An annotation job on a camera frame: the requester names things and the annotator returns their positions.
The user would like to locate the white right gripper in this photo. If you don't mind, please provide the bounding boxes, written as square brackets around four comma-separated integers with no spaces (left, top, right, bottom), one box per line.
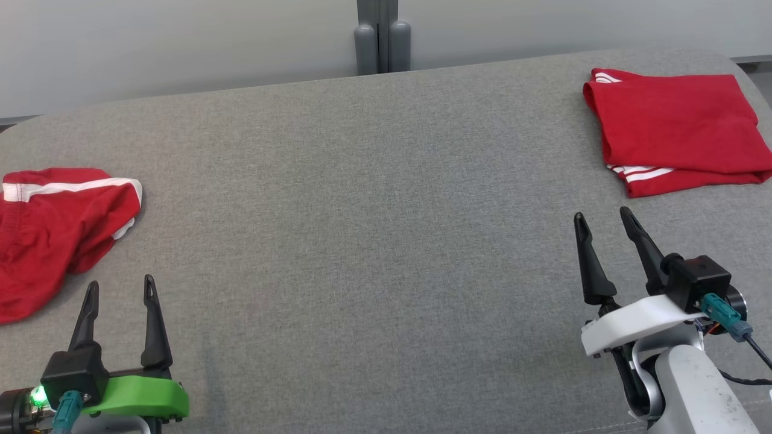
[573,206,706,357]

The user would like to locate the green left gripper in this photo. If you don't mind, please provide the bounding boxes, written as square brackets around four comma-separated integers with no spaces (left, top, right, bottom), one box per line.
[68,274,191,421]

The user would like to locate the red shorts with white stripe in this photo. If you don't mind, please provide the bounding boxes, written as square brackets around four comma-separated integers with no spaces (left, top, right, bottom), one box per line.
[0,168,144,325]

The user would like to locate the red white basketball jersey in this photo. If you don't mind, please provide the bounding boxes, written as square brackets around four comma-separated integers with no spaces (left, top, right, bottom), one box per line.
[582,68,772,199]

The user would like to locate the teal left cable connector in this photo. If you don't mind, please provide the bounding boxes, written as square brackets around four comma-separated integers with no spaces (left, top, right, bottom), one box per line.
[51,390,84,434]

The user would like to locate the teal cable connector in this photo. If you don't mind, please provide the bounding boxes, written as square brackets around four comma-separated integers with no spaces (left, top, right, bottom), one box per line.
[51,390,84,434]
[701,293,755,343]

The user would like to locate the teal right cable connector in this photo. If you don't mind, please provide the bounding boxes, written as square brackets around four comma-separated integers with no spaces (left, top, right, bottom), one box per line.
[701,293,755,343]

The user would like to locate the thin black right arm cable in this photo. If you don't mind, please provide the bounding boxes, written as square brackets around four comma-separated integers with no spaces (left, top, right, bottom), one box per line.
[718,336,772,386]

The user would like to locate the grey wall post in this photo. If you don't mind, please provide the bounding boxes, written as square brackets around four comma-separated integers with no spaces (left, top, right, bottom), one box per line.
[354,0,412,76]

